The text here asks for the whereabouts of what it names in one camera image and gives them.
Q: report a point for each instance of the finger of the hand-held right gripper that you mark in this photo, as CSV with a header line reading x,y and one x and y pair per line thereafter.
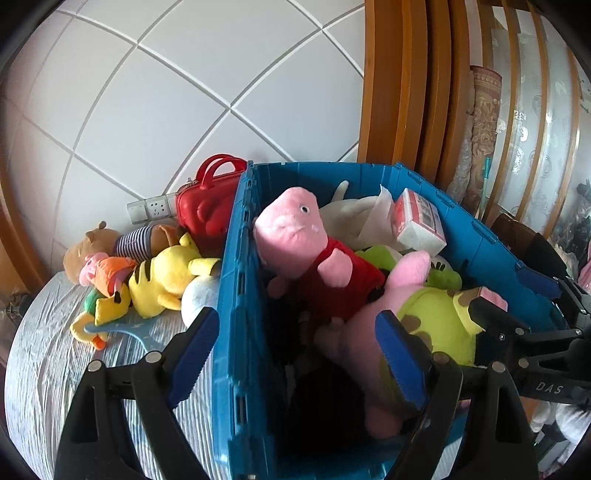
x,y
489,314
535,279

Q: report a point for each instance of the red and white tissue packet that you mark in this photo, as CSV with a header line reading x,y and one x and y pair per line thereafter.
x,y
415,221

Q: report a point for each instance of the light blue plastic tool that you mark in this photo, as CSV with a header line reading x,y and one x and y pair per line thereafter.
x,y
129,330

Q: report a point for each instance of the pink and orange plush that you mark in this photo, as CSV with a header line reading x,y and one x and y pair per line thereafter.
x,y
113,272

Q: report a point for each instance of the yellow mouse plush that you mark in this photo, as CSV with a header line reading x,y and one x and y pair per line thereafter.
x,y
161,277

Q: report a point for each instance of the pink pig plush red dress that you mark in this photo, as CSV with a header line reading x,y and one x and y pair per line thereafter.
x,y
295,226

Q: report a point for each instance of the blue plastic crate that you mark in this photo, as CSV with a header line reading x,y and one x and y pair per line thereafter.
x,y
244,323

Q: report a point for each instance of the pile of plush toys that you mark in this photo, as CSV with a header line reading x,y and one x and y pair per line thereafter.
x,y
577,240

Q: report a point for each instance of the white and pink round plush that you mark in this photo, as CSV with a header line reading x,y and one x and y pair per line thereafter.
x,y
198,295

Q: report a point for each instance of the white fuzzy toy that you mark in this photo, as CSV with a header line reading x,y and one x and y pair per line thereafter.
x,y
568,424

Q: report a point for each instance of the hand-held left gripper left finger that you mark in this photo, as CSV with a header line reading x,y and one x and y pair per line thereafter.
x,y
194,355

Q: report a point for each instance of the brown plush with striped shirt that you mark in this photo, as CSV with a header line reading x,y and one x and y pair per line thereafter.
x,y
76,254

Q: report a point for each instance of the yellow turtle plush green shell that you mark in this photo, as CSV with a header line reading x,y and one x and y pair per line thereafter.
x,y
81,330

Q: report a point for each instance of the black cloth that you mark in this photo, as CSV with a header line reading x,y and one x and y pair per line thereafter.
x,y
531,244

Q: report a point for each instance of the white wall socket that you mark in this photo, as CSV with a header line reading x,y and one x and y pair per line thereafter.
x,y
158,206
172,203

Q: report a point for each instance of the red toy suitcase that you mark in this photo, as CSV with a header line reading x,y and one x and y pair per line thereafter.
x,y
203,207

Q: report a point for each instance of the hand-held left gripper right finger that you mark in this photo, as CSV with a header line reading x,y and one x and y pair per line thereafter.
x,y
399,364

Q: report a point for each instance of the rolled patterned carpet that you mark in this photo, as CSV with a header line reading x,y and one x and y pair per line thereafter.
x,y
480,138

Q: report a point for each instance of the pink starfish plush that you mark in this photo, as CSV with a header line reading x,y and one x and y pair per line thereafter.
x,y
369,332

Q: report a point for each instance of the glass door with wooden slats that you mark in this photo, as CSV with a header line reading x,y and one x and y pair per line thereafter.
x,y
535,138

